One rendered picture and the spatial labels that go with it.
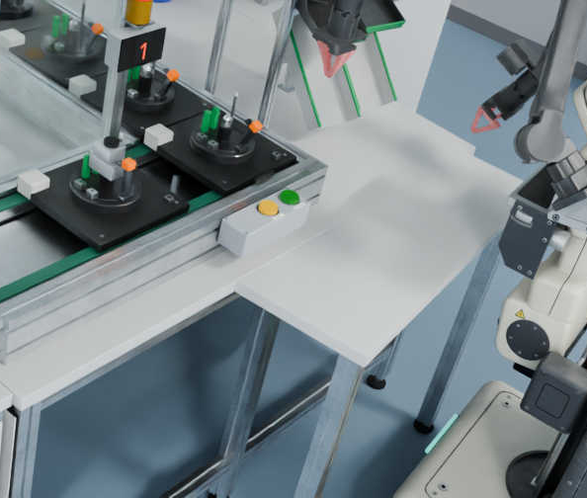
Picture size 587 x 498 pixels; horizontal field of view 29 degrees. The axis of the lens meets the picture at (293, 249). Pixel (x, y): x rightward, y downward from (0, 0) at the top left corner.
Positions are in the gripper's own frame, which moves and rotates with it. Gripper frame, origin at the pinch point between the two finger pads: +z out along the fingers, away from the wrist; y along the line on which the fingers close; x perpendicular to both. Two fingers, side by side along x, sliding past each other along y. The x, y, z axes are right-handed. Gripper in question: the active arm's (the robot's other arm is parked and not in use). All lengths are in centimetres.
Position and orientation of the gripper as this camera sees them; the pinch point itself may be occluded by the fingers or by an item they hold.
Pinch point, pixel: (328, 72)
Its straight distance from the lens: 227.6
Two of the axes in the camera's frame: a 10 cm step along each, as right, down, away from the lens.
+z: -2.3, 7.9, 5.7
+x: 7.5, 5.2, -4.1
